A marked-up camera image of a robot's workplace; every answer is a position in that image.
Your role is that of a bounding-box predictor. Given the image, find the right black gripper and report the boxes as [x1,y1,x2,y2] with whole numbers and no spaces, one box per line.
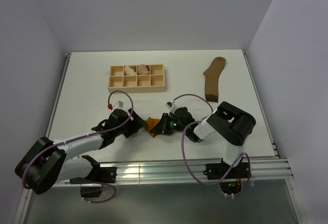
[151,113,188,135]

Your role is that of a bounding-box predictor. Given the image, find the mustard yellow sock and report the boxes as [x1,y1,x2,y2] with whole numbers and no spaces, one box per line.
[145,117,160,137]

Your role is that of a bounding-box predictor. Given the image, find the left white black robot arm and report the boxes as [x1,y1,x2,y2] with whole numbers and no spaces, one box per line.
[14,109,147,194]

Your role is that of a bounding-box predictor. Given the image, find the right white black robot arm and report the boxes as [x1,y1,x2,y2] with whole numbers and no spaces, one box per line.
[147,101,256,178]

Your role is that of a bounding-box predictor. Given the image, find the wooden compartment tray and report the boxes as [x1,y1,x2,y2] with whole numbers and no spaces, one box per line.
[108,64,166,93]

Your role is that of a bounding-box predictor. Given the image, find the beige rolled sock left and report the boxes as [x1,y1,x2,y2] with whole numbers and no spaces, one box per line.
[124,66,136,76]

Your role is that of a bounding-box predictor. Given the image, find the beige rolled sock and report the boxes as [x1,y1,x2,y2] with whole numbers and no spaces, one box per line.
[137,64,150,75]
[124,66,136,76]

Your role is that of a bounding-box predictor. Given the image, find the beige rolled sock right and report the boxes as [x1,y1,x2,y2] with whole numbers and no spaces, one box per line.
[137,64,150,75]

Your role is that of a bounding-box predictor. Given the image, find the brown sock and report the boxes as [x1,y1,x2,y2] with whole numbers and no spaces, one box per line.
[203,57,226,103]

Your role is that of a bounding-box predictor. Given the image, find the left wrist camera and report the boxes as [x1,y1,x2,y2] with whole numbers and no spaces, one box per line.
[107,100,124,110]

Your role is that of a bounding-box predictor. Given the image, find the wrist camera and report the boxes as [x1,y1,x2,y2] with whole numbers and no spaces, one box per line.
[166,100,178,115]
[107,100,124,110]

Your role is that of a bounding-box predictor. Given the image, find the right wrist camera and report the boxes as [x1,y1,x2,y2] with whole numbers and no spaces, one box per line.
[166,100,178,115]

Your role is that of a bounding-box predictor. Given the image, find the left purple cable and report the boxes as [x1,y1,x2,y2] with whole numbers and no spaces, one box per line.
[22,90,134,204]

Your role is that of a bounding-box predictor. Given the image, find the purple cable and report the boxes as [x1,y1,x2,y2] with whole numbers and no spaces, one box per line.
[168,93,251,198]
[22,90,134,204]

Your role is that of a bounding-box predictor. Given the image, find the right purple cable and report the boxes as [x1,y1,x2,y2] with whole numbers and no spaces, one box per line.
[168,93,251,198]

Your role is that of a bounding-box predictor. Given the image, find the aluminium rail frame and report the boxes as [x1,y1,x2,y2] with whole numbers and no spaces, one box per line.
[47,50,292,184]

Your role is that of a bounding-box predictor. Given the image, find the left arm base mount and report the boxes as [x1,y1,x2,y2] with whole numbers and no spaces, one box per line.
[69,155,117,203]

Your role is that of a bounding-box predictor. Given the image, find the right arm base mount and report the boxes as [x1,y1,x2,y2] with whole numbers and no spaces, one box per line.
[203,157,252,198]

